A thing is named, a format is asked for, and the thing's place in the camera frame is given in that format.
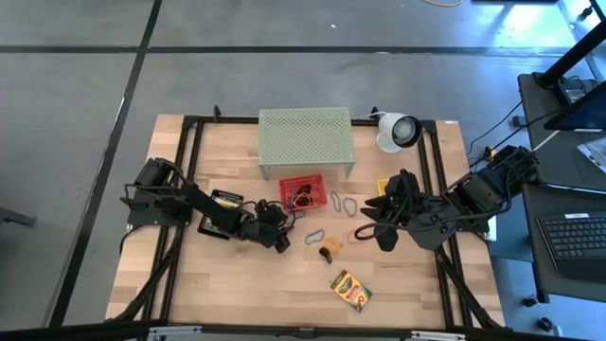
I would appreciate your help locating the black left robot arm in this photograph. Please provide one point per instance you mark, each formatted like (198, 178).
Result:
(208, 208)

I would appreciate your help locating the red plastic basket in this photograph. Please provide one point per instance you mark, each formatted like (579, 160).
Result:
(317, 182)

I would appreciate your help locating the black frame crossbar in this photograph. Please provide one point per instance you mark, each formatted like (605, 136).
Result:
(71, 331)

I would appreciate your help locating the green perforated metal shelf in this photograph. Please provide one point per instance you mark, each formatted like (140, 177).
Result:
(303, 137)

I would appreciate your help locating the black monitor screen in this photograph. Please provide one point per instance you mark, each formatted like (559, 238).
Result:
(582, 116)

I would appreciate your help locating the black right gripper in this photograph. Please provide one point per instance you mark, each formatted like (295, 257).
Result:
(404, 199)

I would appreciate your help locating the clear plastic sheet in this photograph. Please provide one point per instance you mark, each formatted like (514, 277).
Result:
(596, 154)

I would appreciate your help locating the silver metal bracket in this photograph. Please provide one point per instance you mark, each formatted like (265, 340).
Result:
(175, 334)
(438, 336)

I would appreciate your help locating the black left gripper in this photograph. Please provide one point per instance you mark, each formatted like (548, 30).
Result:
(270, 222)

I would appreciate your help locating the black plastic basket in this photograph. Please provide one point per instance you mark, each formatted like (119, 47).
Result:
(222, 192)

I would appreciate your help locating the grey furniture foot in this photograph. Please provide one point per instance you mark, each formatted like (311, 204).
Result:
(14, 218)

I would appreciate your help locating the yellow plastic basket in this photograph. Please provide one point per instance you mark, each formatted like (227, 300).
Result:
(381, 187)

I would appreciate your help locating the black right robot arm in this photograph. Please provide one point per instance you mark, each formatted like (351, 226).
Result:
(473, 194)

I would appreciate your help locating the black aluminium table frame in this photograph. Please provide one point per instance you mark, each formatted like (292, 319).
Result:
(222, 119)

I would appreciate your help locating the black desk caster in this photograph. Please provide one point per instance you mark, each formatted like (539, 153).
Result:
(530, 300)
(546, 324)

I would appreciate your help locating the black stand pole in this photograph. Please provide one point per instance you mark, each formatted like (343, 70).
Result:
(573, 54)

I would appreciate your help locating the black laptop keyboard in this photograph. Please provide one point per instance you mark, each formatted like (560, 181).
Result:
(577, 241)

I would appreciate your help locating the Crayola crayon box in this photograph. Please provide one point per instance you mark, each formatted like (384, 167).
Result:
(350, 290)
(227, 202)

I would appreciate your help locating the black side desk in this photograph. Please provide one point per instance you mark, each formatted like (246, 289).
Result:
(532, 265)
(544, 156)

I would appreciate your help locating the black power adapter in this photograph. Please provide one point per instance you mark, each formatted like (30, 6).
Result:
(573, 92)

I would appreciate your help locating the black silicone wristband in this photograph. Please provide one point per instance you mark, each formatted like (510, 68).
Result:
(305, 190)

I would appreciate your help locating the yellow silicone wristband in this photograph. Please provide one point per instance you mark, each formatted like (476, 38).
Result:
(338, 246)

